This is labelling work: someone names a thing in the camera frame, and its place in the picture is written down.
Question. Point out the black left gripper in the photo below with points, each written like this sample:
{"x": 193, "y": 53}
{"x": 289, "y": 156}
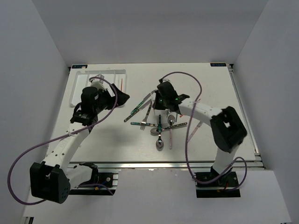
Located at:
{"x": 105, "y": 92}

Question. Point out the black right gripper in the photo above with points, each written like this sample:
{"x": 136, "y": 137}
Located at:
{"x": 156, "y": 106}

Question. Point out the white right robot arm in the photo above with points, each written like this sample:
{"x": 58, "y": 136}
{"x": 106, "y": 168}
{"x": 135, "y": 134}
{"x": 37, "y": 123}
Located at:
{"x": 227, "y": 128}

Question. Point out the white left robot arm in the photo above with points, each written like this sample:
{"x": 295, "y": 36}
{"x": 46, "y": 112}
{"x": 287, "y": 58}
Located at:
{"x": 51, "y": 179}

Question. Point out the white divided utensil tray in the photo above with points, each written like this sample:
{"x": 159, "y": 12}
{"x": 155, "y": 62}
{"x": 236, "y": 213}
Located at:
{"x": 82, "y": 81}

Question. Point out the pink handled spoon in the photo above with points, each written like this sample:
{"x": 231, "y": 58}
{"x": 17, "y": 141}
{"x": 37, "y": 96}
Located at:
{"x": 171, "y": 120}

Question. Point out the green handled table knife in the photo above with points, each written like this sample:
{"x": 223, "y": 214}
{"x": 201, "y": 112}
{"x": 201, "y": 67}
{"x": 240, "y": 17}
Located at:
{"x": 146, "y": 101}

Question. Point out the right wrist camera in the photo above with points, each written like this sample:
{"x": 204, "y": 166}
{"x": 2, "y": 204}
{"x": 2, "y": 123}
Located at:
{"x": 162, "y": 80}

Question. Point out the grey handled fork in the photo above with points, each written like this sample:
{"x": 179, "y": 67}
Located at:
{"x": 144, "y": 121}

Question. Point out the dark handled spoon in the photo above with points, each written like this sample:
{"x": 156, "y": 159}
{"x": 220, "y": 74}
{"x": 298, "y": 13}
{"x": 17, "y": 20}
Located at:
{"x": 155, "y": 131}

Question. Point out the green handled fork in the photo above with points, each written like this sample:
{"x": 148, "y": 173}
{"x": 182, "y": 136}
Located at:
{"x": 140, "y": 124}

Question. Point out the green handled spoon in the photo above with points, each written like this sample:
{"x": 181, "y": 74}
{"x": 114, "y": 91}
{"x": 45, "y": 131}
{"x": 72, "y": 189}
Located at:
{"x": 159, "y": 142}

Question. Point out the pink handled knife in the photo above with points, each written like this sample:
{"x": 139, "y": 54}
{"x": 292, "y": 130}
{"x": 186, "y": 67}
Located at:
{"x": 190, "y": 134}

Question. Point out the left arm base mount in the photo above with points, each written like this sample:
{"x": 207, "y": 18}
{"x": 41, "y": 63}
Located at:
{"x": 94, "y": 182}

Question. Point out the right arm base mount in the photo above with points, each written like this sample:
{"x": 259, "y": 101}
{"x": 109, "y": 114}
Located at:
{"x": 224, "y": 187}

